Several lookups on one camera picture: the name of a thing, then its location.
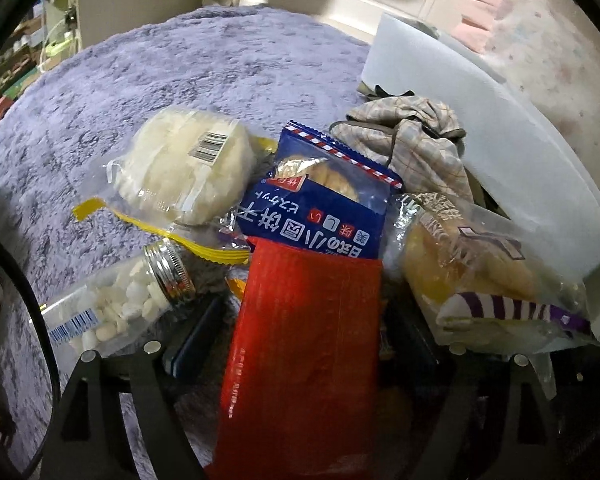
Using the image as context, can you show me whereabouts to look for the yellow bread clear packet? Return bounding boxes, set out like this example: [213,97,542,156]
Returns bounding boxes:
[387,192,598,356]

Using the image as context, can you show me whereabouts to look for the pink floral pillow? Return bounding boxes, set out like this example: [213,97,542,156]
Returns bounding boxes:
[450,0,600,161]

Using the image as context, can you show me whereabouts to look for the black cable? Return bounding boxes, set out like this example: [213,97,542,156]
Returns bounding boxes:
[0,225,63,480]

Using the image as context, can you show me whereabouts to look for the plaid cloth pouch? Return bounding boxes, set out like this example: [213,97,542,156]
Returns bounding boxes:
[330,91,476,206]

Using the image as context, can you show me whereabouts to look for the clear bottle white tablets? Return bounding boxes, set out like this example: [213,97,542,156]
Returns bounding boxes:
[39,237,197,361]

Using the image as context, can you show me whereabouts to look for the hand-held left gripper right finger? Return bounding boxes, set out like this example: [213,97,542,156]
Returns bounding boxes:
[427,342,563,480]

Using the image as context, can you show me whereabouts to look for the red snack packet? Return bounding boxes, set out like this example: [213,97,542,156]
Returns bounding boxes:
[212,237,385,480]

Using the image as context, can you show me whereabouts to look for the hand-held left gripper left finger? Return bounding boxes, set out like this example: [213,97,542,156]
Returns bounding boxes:
[40,341,207,480]

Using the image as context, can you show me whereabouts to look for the purple fluffy blanket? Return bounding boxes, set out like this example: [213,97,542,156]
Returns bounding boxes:
[0,4,381,480]

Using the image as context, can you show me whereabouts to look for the white bun clear packet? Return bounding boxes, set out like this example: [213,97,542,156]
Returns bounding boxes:
[75,109,281,263]

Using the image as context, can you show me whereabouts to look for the cluttered shelf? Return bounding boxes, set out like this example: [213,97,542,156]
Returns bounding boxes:
[0,0,81,126]

